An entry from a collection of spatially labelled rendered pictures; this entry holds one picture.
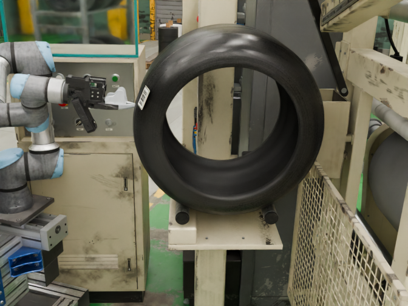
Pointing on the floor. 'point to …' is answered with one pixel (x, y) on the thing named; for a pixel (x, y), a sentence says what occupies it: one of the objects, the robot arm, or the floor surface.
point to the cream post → (214, 146)
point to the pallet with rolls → (166, 37)
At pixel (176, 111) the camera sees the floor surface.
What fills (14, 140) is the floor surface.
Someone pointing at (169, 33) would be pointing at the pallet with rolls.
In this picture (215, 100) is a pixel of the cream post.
